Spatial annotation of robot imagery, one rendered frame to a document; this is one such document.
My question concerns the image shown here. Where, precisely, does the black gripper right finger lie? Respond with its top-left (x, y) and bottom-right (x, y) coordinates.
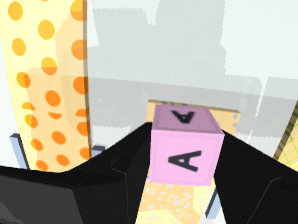
top-left (213, 129), bottom-right (298, 224)

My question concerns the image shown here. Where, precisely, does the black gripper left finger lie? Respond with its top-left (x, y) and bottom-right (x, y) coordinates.
top-left (0, 121), bottom-right (153, 224)

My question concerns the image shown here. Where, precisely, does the pink letter block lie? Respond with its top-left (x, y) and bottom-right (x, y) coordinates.
top-left (149, 104), bottom-right (225, 186)

